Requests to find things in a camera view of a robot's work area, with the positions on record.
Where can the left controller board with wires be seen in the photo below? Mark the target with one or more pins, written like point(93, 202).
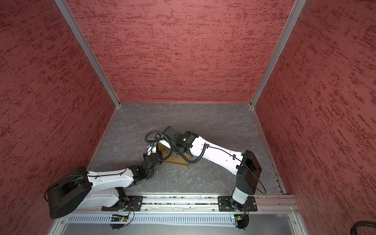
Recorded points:
point(118, 221)

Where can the aluminium corner post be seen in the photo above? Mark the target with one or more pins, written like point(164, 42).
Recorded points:
point(68, 16)
point(287, 30)

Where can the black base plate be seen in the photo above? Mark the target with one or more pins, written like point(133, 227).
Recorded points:
point(131, 203)
point(227, 203)

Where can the right controller board with wires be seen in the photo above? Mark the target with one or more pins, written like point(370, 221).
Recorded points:
point(241, 220)

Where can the aluminium front rail frame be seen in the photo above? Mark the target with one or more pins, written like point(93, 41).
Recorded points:
point(276, 215)

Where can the black cable bundle corner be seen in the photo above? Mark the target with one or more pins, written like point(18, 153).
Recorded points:
point(361, 224)

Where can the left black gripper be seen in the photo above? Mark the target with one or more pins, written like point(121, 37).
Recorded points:
point(145, 155)

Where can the controller board with wires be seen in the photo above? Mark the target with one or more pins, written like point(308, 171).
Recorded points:
point(118, 221)
point(241, 220)

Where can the brown cardboard box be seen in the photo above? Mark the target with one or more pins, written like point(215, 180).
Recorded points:
point(174, 159)

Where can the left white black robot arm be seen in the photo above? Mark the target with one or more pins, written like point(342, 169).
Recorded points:
point(82, 189)

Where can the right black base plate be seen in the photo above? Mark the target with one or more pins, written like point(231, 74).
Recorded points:
point(227, 203)

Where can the right aluminium corner post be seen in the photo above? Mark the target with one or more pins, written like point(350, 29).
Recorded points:
point(287, 30)

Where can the left aluminium corner post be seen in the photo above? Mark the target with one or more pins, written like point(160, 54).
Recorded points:
point(68, 16)

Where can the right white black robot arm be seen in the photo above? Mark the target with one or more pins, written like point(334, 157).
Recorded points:
point(192, 148)

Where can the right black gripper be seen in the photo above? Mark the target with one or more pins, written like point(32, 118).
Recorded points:
point(179, 152)

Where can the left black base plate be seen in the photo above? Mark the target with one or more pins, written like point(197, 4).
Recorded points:
point(131, 203)

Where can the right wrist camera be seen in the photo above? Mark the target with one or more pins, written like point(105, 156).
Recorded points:
point(153, 137)

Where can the white slotted cable duct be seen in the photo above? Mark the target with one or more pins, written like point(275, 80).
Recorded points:
point(226, 220)

